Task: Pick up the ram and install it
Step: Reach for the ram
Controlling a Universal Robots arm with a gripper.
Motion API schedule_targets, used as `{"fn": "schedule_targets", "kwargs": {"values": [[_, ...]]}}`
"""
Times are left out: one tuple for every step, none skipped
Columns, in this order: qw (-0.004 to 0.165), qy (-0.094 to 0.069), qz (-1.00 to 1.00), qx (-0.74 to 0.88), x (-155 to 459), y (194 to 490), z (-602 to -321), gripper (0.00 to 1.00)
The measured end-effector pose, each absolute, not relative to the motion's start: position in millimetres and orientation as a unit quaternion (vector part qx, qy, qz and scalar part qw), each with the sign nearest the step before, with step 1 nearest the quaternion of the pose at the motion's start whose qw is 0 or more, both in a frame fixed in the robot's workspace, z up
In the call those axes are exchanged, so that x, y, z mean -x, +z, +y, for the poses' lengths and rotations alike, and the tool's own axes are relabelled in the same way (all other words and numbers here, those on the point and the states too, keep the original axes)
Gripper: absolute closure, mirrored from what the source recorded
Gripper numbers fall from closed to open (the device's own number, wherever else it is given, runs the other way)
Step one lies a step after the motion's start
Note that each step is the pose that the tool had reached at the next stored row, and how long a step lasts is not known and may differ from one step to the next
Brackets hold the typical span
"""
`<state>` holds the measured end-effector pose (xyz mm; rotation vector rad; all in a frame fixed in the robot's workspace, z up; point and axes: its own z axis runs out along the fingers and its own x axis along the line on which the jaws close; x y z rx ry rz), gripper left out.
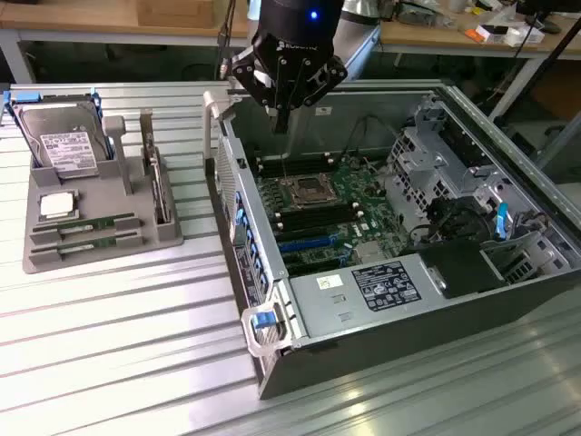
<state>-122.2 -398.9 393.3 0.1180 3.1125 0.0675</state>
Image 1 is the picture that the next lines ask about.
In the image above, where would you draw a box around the green motherboard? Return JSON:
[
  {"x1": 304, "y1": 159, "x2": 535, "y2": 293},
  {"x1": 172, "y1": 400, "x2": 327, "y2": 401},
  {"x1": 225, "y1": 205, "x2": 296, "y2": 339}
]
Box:
[{"x1": 253, "y1": 152, "x2": 409, "y2": 278}]

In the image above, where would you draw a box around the CPU socket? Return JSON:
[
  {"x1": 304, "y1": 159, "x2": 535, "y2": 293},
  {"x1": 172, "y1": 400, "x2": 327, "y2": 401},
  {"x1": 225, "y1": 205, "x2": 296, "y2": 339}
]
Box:
[{"x1": 283, "y1": 173, "x2": 341, "y2": 210}]

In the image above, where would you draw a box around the graphics card with metal bracket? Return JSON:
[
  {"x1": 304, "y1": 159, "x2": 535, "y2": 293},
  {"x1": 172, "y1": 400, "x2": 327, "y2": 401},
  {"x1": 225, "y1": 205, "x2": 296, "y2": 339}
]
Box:
[{"x1": 139, "y1": 111, "x2": 176, "y2": 224}]

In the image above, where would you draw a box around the open black PC case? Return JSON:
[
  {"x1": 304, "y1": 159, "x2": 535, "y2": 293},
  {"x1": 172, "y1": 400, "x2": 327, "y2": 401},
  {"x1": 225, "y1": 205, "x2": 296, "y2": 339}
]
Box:
[{"x1": 202, "y1": 79, "x2": 581, "y2": 401}]

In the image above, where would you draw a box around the wooden workbench with cardboard box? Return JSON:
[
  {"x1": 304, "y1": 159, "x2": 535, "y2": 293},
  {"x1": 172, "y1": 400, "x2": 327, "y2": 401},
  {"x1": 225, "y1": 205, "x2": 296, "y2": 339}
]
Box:
[{"x1": 0, "y1": 0, "x2": 251, "y2": 85}]

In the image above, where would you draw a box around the silver CPU chip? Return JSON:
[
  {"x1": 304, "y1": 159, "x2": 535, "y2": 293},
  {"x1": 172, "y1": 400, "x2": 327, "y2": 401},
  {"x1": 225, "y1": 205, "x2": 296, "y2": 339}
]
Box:
[{"x1": 38, "y1": 193, "x2": 77, "y2": 220}]

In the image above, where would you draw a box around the hard disk in blue carrier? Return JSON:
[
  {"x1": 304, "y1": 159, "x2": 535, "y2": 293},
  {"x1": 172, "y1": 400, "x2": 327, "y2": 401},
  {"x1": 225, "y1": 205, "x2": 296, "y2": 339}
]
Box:
[{"x1": 2, "y1": 89, "x2": 113, "y2": 181}]

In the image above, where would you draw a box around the silver chipset heatsink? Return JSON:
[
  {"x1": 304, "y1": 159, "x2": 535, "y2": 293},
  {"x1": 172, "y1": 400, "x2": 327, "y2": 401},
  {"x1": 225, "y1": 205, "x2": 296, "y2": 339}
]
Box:
[{"x1": 353, "y1": 243, "x2": 383, "y2": 264}]

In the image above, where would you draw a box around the black fan housing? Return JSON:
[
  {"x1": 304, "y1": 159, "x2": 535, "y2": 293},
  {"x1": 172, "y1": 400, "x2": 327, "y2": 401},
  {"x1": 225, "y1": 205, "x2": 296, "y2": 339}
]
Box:
[{"x1": 427, "y1": 197, "x2": 491, "y2": 243}]

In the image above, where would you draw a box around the black plastic air shroud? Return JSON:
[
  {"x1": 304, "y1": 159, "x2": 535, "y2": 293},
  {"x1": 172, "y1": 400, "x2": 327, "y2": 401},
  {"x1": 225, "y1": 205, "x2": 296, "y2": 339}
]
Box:
[{"x1": 419, "y1": 240, "x2": 509, "y2": 300}]

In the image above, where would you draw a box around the grey power supply unit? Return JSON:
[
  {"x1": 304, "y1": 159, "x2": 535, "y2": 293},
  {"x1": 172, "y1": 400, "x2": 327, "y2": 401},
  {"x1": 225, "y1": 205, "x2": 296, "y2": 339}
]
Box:
[{"x1": 289, "y1": 253, "x2": 450, "y2": 340}]

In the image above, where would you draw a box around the metal disk bay cage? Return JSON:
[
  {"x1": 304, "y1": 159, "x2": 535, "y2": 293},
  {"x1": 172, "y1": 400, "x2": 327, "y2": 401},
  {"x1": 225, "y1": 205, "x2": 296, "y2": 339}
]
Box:
[{"x1": 385, "y1": 97, "x2": 498, "y2": 219}]

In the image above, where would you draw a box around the grey parts rack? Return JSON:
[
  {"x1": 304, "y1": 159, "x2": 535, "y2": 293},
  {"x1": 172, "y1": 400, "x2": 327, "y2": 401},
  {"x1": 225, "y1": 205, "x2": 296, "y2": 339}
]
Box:
[{"x1": 22, "y1": 108, "x2": 184, "y2": 275}]

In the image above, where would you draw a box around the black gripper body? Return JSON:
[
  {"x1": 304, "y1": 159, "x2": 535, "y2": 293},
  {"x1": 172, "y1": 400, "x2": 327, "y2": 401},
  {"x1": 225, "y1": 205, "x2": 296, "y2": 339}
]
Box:
[{"x1": 251, "y1": 0, "x2": 345, "y2": 99}]

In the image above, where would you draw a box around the cluttered wooden workbench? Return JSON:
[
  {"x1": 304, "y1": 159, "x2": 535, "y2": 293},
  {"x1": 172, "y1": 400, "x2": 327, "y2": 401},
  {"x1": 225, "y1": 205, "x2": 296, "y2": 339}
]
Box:
[{"x1": 379, "y1": 0, "x2": 581, "y2": 120}]

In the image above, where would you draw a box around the blue expansion slot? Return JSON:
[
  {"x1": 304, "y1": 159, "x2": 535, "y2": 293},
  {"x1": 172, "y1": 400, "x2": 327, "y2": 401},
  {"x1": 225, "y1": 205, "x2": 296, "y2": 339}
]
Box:
[{"x1": 277, "y1": 234, "x2": 335, "y2": 254}]

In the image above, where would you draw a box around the black slanted pole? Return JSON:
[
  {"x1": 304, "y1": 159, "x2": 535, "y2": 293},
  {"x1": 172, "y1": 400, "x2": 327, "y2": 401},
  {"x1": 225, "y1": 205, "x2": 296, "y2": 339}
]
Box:
[{"x1": 487, "y1": 17, "x2": 581, "y2": 122}]

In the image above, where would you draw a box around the blue disk bay lever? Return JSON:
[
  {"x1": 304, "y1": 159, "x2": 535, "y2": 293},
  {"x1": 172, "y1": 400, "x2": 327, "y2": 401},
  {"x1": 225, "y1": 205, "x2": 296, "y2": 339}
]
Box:
[{"x1": 495, "y1": 203, "x2": 509, "y2": 241}]

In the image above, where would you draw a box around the hanging cable with connector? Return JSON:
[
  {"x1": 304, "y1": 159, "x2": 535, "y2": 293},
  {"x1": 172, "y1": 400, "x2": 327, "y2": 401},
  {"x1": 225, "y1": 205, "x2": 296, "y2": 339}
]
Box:
[{"x1": 216, "y1": 0, "x2": 238, "y2": 81}]

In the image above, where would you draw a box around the black wire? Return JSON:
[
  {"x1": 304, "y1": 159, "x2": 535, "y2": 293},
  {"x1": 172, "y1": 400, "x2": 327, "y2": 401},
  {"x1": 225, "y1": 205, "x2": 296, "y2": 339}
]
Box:
[{"x1": 343, "y1": 115, "x2": 400, "y2": 164}]

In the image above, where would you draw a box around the green RAM stick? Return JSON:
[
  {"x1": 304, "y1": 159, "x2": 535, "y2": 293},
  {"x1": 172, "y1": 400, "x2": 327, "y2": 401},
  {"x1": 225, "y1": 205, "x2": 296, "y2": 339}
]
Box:
[
  {"x1": 57, "y1": 216, "x2": 118, "y2": 235},
  {"x1": 56, "y1": 234, "x2": 120, "y2": 253}
]

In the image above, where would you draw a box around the cardboard box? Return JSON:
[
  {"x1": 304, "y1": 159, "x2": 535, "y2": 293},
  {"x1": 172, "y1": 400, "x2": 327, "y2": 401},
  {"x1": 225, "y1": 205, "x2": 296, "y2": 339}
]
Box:
[{"x1": 137, "y1": 0, "x2": 214, "y2": 27}]

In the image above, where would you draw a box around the black and white box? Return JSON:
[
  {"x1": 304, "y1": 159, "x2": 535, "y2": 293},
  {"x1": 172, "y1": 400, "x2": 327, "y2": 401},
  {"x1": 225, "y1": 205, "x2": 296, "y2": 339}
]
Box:
[{"x1": 475, "y1": 23, "x2": 509, "y2": 45}]

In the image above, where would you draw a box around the black RAM slot bank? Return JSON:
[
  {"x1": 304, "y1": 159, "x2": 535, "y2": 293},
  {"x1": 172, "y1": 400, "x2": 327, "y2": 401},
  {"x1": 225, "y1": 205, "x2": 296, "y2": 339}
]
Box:
[
  {"x1": 271, "y1": 199, "x2": 365, "y2": 233},
  {"x1": 254, "y1": 152, "x2": 337, "y2": 179}
]

